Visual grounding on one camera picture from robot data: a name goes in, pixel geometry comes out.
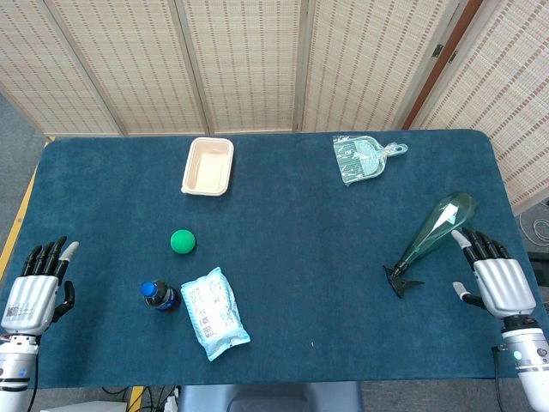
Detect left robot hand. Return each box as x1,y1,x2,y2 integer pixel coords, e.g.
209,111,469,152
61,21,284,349
0,234,81,336

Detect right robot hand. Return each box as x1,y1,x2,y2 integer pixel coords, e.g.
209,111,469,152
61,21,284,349
449,227,538,319

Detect green spray bottle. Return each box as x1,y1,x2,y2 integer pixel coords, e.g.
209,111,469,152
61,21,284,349
383,191,479,300

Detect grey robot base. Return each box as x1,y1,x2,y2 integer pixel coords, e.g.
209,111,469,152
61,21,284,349
177,380,365,412

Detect cola bottle blue cap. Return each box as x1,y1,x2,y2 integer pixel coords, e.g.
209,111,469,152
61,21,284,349
140,280,180,313

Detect yellow floor tape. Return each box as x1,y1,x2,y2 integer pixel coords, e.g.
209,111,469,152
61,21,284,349
0,136,56,276
127,385,146,412

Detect green ball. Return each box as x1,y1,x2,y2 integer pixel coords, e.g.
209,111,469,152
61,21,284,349
170,229,197,256

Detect white blue snack bag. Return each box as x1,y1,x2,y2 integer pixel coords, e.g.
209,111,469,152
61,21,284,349
179,266,251,363

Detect mint dustpan in plastic wrap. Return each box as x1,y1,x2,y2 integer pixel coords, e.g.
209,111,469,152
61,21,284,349
332,134,409,187

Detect woven screen panel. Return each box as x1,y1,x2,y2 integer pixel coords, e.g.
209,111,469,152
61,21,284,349
409,0,549,215

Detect blue table cloth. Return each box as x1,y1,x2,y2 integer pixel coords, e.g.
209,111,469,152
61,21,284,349
0,130,533,390

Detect beige plastic container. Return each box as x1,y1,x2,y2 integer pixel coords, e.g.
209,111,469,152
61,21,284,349
180,136,236,197

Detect woven folding screen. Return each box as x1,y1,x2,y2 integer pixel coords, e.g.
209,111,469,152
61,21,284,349
0,0,471,137

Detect white coiled cable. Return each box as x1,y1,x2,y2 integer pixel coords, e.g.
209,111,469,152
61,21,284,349
517,209,549,249

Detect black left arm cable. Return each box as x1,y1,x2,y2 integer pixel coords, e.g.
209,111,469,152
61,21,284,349
24,354,43,412

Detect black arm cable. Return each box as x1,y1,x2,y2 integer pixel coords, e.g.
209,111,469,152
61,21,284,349
24,354,43,412
491,345,506,412

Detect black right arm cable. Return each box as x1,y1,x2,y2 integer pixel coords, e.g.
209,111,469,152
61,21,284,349
491,345,506,412

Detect black floor cables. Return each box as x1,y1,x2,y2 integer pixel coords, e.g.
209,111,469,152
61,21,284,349
101,385,179,412

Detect brown wooden post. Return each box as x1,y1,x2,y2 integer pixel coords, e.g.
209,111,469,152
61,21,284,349
401,0,485,130

